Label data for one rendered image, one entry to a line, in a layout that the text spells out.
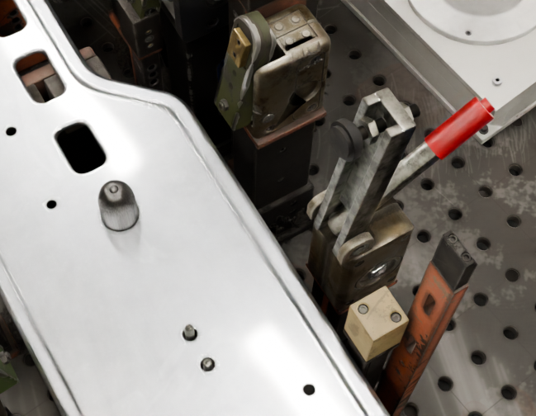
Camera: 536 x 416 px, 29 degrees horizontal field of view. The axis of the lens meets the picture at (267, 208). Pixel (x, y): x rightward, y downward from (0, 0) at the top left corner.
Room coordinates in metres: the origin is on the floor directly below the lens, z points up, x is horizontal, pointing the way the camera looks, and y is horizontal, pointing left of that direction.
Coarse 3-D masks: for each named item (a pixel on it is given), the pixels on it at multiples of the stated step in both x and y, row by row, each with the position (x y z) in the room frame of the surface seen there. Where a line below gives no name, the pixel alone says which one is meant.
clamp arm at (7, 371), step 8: (0, 352) 0.25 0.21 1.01; (8, 352) 0.25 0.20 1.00; (0, 360) 0.24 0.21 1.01; (8, 360) 0.24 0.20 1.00; (0, 368) 0.23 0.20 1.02; (8, 368) 0.24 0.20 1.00; (0, 376) 0.23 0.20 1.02; (8, 376) 0.23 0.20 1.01; (16, 376) 0.23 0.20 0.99; (0, 384) 0.22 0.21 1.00; (8, 384) 0.23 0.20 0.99; (0, 392) 0.22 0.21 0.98
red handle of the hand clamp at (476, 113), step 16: (464, 112) 0.41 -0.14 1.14; (480, 112) 0.41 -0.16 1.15; (448, 128) 0.40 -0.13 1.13; (464, 128) 0.40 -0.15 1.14; (480, 128) 0.40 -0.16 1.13; (432, 144) 0.39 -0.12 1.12; (448, 144) 0.39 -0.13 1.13; (416, 160) 0.38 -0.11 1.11; (432, 160) 0.38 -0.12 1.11; (400, 176) 0.37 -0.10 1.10; (416, 176) 0.38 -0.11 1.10; (336, 224) 0.35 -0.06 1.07
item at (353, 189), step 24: (384, 96) 0.37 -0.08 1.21; (360, 120) 0.36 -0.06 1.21; (384, 120) 0.36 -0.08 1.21; (408, 120) 0.36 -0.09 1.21; (336, 144) 0.34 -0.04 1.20; (360, 144) 0.34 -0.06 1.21; (384, 144) 0.34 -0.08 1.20; (336, 168) 0.36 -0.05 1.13; (360, 168) 0.36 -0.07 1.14; (384, 168) 0.34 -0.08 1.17; (336, 192) 0.36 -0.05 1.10; (360, 192) 0.34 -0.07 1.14; (384, 192) 0.35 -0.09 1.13; (360, 216) 0.34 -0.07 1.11; (336, 240) 0.34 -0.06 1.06
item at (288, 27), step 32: (288, 32) 0.53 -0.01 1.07; (320, 32) 0.53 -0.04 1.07; (288, 64) 0.50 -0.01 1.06; (320, 64) 0.52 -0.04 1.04; (256, 96) 0.49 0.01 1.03; (288, 96) 0.50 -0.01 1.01; (320, 96) 0.52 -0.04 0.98; (256, 128) 0.49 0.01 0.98; (288, 128) 0.50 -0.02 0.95; (256, 160) 0.49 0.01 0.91; (288, 160) 0.51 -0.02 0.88; (256, 192) 0.49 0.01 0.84; (288, 192) 0.51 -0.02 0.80; (288, 224) 0.51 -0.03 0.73
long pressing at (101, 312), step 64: (0, 64) 0.53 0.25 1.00; (64, 64) 0.53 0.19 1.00; (0, 128) 0.46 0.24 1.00; (64, 128) 0.46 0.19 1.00; (128, 128) 0.47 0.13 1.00; (192, 128) 0.47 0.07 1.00; (0, 192) 0.39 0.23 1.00; (64, 192) 0.40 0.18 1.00; (192, 192) 0.40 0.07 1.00; (0, 256) 0.33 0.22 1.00; (64, 256) 0.34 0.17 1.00; (128, 256) 0.34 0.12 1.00; (192, 256) 0.34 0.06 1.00; (256, 256) 0.35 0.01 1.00; (64, 320) 0.28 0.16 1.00; (128, 320) 0.28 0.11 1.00; (192, 320) 0.29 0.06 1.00; (256, 320) 0.29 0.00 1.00; (320, 320) 0.29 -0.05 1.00; (64, 384) 0.23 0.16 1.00; (128, 384) 0.23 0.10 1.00; (192, 384) 0.23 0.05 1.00; (256, 384) 0.23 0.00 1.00; (320, 384) 0.24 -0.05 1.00
